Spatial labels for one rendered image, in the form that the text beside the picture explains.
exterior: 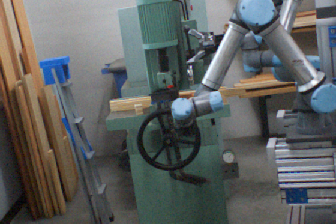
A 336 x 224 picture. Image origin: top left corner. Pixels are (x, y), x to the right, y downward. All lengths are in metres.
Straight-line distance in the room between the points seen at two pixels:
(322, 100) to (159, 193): 1.01
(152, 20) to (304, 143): 0.93
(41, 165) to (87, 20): 1.68
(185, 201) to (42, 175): 1.49
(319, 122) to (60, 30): 3.34
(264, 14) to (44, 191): 2.43
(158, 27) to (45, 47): 2.69
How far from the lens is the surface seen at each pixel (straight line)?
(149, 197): 2.60
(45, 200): 3.91
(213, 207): 2.61
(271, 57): 2.32
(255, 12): 1.87
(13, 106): 3.76
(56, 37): 5.03
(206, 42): 2.35
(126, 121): 2.49
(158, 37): 2.50
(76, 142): 3.30
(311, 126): 2.13
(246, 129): 5.08
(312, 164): 2.18
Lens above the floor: 1.42
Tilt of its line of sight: 11 degrees down
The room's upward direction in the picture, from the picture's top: 8 degrees counter-clockwise
